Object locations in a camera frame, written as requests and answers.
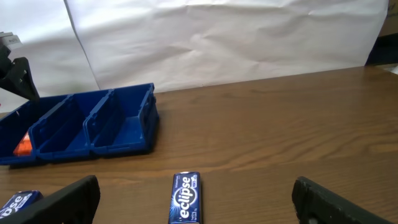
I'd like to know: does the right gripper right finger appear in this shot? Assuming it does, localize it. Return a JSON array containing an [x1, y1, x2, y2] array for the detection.
[[291, 176, 396, 224]]

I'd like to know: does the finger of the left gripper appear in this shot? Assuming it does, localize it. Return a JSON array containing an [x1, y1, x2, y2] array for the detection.
[[0, 57, 40, 101]]

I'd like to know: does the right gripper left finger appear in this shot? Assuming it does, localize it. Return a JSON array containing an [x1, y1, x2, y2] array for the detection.
[[0, 175, 101, 224]]

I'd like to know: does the blue candy pack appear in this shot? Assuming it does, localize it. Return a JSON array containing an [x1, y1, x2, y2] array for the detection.
[[168, 171, 202, 224], [0, 190, 44, 220]]

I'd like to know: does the orange candy box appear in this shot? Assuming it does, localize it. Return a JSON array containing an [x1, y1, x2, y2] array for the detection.
[[12, 131, 33, 157]]

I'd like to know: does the blue tray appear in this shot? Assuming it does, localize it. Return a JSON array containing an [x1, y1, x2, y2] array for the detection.
[[0, 82, 161, 166]]

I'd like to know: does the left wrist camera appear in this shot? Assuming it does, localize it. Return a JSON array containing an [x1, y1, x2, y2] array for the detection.
[[0, 32, 23, 52]]

